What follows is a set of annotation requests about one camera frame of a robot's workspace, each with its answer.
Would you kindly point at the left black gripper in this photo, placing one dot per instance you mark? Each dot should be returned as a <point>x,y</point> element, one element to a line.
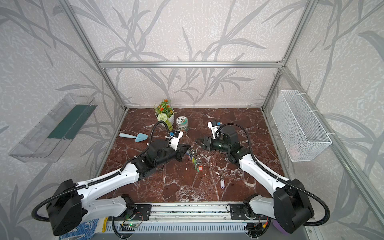
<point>175,151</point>

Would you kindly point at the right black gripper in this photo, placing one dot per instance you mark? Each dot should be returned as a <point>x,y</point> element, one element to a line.
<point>210,144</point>

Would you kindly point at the keyring with coloured key tags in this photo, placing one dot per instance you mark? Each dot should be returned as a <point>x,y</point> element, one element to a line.
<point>193,156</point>

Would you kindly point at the lilac key tag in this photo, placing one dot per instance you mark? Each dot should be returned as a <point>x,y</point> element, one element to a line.
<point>222,183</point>

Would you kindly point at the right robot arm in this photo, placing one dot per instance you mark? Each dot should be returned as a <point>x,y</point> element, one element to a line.
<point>281,189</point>

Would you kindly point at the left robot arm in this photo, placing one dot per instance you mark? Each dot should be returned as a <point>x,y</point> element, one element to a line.
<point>75,203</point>

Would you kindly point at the round printed tin can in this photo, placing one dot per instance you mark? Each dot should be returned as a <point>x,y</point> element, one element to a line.
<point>182,123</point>

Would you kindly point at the potted artificial flower plant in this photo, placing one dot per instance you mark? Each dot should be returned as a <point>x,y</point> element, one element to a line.
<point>164,112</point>

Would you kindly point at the light blue garden trowel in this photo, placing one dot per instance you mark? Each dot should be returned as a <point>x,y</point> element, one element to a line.
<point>138,138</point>

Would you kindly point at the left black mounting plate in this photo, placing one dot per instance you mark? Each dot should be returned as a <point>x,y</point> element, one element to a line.
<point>141,212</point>

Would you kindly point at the black mounting plate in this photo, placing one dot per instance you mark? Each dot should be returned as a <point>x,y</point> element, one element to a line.
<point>237,212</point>
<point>141,212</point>

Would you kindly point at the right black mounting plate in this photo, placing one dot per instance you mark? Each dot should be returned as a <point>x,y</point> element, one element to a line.
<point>237,212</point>

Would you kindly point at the blue dotted work glove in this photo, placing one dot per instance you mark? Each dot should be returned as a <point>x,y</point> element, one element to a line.
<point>84,231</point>

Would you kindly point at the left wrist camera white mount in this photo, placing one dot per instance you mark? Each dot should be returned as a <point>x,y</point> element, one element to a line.
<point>174,138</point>

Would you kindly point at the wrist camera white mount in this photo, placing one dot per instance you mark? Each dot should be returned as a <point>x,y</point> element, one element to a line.
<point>174,138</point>
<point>215,128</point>

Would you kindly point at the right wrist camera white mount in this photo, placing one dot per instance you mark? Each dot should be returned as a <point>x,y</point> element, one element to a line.
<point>215,128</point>

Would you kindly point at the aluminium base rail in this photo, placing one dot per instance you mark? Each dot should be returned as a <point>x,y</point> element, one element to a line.
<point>205,212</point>

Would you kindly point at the white wire mesh basket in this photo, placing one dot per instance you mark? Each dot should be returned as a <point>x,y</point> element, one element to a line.
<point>302,134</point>

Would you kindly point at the clear plastic wall shelf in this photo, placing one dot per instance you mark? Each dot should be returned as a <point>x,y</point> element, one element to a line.
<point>50,138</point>

